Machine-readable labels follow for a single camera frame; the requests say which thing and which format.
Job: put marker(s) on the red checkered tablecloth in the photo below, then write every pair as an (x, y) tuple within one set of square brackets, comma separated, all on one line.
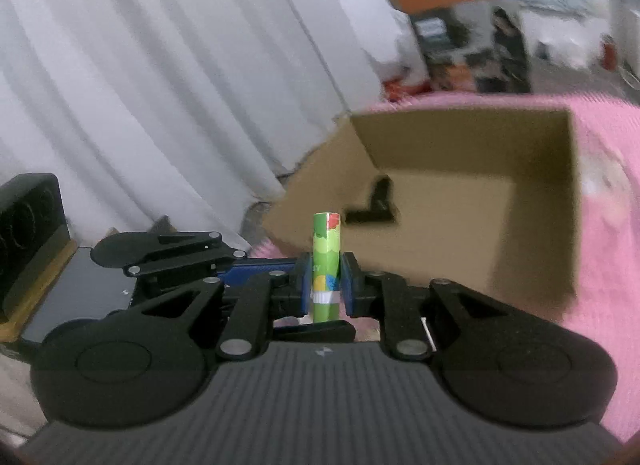
[(605, 306)]

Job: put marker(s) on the brown cardboard box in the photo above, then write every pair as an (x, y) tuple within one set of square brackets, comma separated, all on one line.
[(486, 197)]

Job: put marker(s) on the white curtain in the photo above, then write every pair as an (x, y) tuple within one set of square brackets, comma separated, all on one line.
[(190, 110)]

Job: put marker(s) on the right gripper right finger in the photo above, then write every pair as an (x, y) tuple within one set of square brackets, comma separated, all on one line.
[(386, 297)]

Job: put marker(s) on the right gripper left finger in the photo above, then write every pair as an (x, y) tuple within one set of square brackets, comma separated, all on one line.
[(258, 292)]

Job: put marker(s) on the green patterned tube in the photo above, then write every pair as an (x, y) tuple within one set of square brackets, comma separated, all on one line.
[(326, 258)]

